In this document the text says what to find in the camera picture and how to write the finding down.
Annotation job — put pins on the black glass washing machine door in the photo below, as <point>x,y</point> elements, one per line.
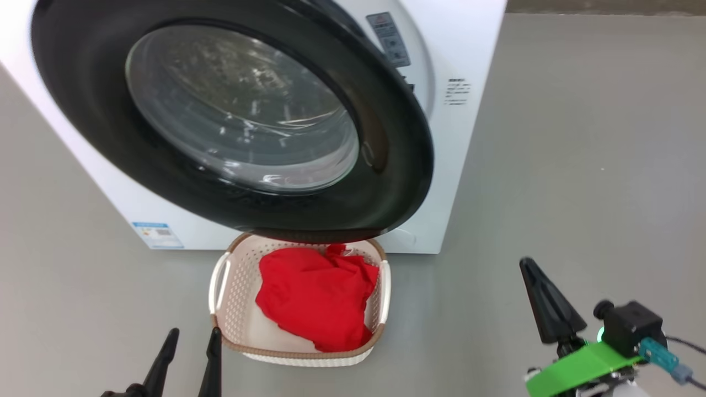
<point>248,110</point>

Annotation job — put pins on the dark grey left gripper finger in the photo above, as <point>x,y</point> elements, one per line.
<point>162,369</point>
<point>212,369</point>

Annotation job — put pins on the plain red garment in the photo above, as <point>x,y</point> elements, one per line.
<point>314,298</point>

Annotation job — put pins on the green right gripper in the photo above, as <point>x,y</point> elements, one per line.
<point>579,369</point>

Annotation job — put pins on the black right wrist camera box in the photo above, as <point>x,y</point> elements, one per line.
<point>634,328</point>

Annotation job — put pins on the white front-load washing machine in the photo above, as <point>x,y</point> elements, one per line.
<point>474,165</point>

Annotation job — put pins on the cream perforated laundry basket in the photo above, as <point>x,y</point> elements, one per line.
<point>237,286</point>

